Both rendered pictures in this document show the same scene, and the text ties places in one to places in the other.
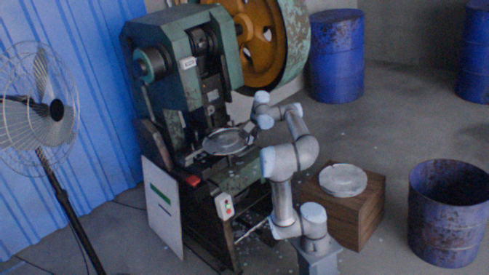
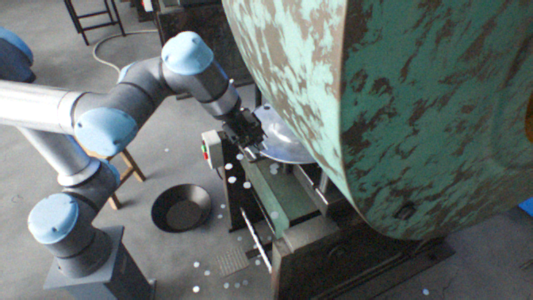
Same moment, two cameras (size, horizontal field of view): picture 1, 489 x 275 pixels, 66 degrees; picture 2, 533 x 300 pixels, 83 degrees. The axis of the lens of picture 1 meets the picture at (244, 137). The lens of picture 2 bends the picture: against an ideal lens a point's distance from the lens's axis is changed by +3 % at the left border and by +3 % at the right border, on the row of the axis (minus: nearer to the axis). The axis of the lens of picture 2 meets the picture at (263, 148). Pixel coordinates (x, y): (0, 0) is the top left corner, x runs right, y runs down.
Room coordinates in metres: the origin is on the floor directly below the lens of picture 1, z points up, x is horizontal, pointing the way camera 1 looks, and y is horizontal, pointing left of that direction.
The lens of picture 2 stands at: (1.94, -0.56, 1.33)
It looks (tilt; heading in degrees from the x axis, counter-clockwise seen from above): 44 degrees down; 103
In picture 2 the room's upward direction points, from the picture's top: straight up
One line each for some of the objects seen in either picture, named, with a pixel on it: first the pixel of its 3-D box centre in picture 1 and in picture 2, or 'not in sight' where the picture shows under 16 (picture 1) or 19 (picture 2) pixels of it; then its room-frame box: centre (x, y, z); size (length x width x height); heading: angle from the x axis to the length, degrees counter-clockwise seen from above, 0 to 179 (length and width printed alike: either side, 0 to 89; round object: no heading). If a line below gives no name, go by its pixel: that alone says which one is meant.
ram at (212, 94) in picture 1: (209, 97); not in sight; (1.95, 0.15, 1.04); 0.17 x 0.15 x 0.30; 37
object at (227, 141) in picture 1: (227, 140); (295, 127); (1.89, 0.10, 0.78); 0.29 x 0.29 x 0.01
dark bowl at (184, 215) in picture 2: not in sight; (182, 210); (1.34, 0.21, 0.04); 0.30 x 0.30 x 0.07
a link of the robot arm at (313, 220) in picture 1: (311, 219); (63, 222); (1.31, -0.24, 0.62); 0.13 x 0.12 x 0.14; 91
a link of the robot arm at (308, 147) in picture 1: (299, 132); (8, 103); (1.42, -0.24, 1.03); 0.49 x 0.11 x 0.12; 1
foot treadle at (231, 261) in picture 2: (245, 223); (282, 241); (1.88, 0.10, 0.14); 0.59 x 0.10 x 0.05; 37
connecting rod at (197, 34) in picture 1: (196, 57); not in sight; (1.98, 0.18, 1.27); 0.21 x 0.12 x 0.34; 37
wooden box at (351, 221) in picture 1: (343, 203); not in sight; (1.86, -0.56, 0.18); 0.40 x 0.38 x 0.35; 45
